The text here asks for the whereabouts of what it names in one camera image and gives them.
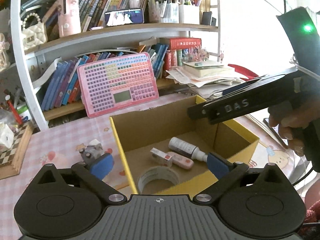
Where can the small white bottle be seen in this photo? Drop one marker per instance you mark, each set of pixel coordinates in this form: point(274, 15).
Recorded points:
point(134, 0)

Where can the white pen holder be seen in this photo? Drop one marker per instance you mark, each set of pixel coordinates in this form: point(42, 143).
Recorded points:
point(189, 15)

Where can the wooden chess box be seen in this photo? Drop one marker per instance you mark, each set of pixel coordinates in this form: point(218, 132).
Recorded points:
point(15, 150)

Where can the cup of pens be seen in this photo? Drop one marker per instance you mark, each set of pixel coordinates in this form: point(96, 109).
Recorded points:
point(22, 112)

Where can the red chair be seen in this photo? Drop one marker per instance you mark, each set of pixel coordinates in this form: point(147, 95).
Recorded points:
point(247, 72)

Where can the dark flat device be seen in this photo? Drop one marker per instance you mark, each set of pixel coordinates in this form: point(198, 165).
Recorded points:
point(273, 133)

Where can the colourful paper ornament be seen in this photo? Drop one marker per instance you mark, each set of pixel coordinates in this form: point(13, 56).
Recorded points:
point(196, 53)

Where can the pink pen holder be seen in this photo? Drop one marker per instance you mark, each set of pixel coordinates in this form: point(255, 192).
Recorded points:
point(154, 13)

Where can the pink learning tablet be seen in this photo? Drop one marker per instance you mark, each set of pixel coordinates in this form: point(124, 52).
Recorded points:
point(112, 80)

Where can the white quilted handbag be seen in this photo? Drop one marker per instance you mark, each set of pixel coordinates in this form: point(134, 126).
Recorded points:
point(33, 36)

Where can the pink cylindrical container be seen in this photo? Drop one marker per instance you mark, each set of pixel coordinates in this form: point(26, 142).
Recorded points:
point(70, 17)

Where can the row of upright books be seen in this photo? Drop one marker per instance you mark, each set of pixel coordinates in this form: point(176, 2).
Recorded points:
point(100, 5)

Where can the cow plush doll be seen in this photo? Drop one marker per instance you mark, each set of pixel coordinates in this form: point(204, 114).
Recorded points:
point(3, 55)

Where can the white spray bottle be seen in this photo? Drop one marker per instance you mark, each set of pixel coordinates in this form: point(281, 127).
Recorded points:
point(182, 147)

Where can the small pink case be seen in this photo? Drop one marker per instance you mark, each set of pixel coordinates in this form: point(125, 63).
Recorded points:
point(183, 163)

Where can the red boxed books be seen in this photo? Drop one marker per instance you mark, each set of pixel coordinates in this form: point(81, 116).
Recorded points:
point(172, 60)

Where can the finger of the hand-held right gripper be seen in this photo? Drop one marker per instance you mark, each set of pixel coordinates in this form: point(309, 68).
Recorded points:
point(198, 112)

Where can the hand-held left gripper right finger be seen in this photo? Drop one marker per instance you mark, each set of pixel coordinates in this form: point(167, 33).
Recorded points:
point(218, 166)

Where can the stack of papers and books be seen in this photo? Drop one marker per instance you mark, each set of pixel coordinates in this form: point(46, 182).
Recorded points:
point(207, 72)

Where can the tissue pack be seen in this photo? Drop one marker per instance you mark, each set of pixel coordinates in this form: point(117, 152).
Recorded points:
point(5, 137)

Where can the row of leaning blue books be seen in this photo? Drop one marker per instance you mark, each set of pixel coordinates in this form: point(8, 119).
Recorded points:
point(62, 85)

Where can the thick red dictionary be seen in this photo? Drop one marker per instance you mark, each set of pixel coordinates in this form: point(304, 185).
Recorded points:
point(180, 43)

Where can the small grey toy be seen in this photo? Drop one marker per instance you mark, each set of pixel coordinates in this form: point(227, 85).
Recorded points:
point(91, 153)

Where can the clear tape roll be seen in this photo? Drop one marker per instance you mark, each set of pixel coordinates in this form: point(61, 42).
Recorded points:
point(150, 173)

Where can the small black box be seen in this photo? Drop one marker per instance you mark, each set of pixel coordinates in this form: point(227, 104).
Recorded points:
point(207, 18)

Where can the yellow cardboard box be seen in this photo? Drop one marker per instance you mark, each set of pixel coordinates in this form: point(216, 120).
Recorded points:
point(155, 127)

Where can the person's right hand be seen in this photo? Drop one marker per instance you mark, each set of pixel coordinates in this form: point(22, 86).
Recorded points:
point(290, 125)

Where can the white bookshelf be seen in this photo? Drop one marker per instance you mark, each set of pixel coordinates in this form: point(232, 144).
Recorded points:
point(22, 62)

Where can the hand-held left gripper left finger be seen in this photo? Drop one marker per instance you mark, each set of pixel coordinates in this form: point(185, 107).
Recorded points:
point(101, 166)

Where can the white charger plug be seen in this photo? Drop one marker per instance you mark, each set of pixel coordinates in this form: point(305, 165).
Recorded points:
point(94, 143)

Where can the small white red-labelled box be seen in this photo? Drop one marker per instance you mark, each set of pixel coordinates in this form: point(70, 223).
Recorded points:
point(162, 158)

